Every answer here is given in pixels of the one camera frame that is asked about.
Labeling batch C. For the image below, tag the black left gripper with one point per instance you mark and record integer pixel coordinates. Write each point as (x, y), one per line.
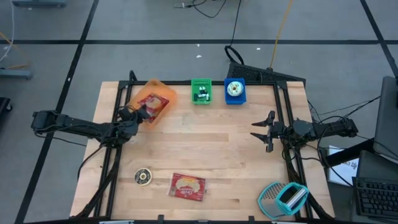
(132, 116)

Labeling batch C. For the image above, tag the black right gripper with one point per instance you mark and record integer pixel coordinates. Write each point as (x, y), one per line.
(280, 130)

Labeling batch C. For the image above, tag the white-iced toy donut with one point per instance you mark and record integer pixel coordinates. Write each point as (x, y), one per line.
(230, 90)

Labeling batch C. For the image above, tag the chocolate-iced toy donut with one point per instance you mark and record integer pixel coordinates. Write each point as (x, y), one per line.
(137, 177)

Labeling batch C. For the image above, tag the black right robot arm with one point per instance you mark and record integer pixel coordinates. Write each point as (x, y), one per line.
(326, 128)

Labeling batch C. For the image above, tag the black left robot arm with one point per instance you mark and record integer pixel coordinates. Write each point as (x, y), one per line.
(77, 126)

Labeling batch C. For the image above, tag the orange translucent plastic bin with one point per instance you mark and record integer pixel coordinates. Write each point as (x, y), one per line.
(149, 85)

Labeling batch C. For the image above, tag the blue plastic basket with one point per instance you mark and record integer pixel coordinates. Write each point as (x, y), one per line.
(228, 101)

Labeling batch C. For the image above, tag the green plastic basket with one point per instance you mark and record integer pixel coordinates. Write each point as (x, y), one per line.
(196, 84)

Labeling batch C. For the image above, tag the black perforated metal panel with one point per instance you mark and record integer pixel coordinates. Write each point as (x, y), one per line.
(248, 73)

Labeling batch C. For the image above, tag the teal cheese grater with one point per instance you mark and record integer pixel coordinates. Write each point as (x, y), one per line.
(270, 199)

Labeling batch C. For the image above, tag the black metal bar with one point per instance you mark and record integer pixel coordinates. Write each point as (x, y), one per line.
(348, 154)

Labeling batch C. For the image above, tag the white paper sheet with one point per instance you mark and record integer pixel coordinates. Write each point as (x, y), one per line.
(345, 171)

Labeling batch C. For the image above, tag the grey monitor back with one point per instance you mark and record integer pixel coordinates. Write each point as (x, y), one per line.
(387, 124)

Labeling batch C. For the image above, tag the grey cart base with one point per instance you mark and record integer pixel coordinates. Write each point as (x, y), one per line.
(15, 73)

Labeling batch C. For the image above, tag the black caster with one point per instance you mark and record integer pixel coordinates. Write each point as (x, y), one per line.
(4, 104)

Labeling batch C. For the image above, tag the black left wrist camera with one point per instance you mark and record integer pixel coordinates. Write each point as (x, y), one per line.
(125, 113)

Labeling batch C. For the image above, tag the black metal table frame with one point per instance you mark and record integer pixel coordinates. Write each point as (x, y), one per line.
(217, 82)

